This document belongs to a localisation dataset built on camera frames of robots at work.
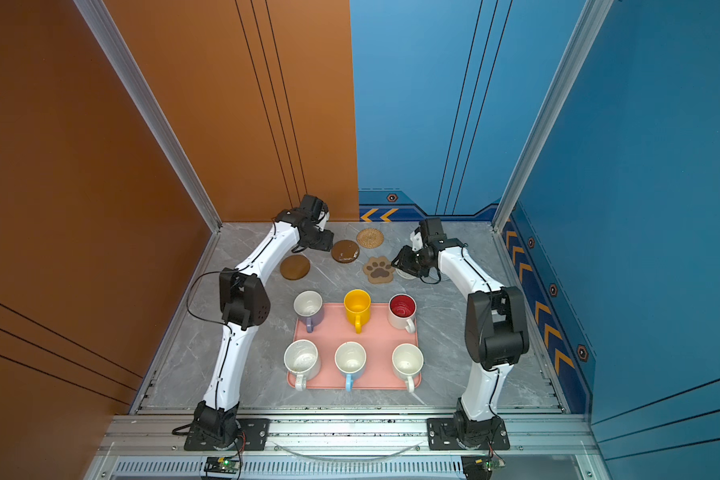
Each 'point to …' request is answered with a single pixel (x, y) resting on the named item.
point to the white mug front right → (407, 363)
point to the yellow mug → (357, 305)
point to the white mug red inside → (401, 311)
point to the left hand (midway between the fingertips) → (325, 239)
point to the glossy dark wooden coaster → (345, 251)
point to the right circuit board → (480, 467)
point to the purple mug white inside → (308, 307)
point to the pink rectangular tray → (291, 382)
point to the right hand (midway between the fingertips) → (395, 265)
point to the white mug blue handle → (351, 360)
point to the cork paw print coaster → (379, 270)
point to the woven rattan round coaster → (370, 238)
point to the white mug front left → (302, 359)
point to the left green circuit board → (221, 465)
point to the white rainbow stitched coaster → (404, 275)
